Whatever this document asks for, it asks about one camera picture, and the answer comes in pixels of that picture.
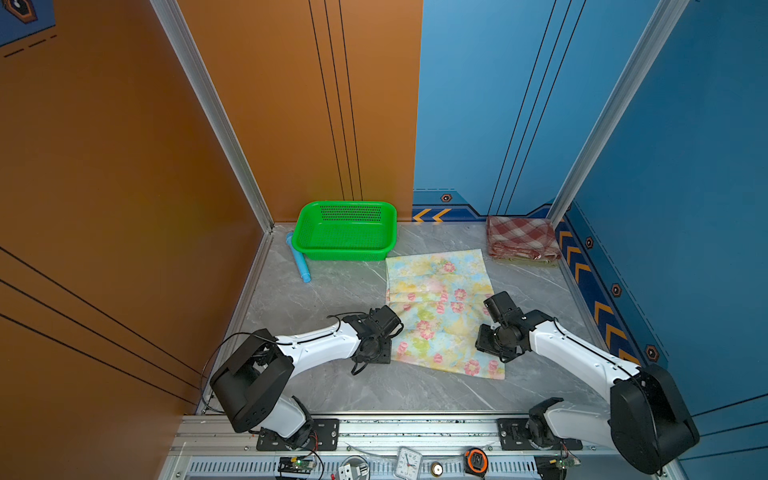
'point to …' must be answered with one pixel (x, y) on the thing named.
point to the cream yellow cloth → (439, 298)
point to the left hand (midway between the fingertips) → (382, 353)
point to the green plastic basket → (346, 230)
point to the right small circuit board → (564, 463)
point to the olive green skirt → (527, 261)
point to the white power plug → (352, 457)
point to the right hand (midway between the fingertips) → (477, 345)
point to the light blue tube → (300, 257)
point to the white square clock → (408, 463)
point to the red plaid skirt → (529, 238)
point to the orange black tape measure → (475, 462)
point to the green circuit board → (295, 465)
